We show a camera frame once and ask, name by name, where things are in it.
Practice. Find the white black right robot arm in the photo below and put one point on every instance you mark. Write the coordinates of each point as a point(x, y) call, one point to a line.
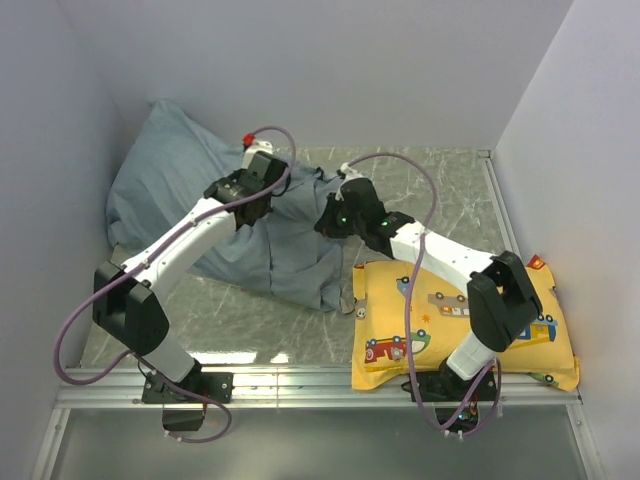
point(501, 298)

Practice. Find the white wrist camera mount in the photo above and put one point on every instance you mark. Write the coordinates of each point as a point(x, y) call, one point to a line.
point(252, 145)
point(347, 173)

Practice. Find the aluminium front mounting rail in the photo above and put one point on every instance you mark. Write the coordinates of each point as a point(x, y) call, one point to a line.
point(281, 386)

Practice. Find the yellow cartoon vehicle pillow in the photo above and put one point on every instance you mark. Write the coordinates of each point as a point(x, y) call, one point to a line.
point(437, 321)

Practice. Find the aluminium table edge rail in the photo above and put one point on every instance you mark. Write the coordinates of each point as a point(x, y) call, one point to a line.
point(499, 206)

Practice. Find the black left controller box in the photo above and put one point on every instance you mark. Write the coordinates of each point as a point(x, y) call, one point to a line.
point(179, 420)

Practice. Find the black controller box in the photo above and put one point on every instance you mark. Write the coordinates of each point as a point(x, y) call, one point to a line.
point(465, 421)
point(179, 420)

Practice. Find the blue patterned pillowcase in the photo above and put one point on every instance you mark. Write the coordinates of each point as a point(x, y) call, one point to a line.
point(164, 176)

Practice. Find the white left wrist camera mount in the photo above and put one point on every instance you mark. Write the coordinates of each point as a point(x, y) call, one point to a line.
point(252, 145)

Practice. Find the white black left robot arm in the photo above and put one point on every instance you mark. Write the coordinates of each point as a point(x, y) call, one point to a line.
point(131, 307)

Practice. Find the black right controller box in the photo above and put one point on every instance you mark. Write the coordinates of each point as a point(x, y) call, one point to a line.
point(465, 421)

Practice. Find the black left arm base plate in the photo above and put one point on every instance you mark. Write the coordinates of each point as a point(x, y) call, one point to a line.
point(216, 386)

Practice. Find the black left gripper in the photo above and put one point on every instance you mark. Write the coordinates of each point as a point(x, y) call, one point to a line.
point(236, 174)

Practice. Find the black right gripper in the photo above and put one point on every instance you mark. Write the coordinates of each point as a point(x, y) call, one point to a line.
point(327, 225)

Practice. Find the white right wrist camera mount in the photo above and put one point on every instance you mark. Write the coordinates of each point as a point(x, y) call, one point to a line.
point(347, 173)

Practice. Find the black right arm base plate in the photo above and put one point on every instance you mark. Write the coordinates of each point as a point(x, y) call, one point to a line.
point(433, 387)

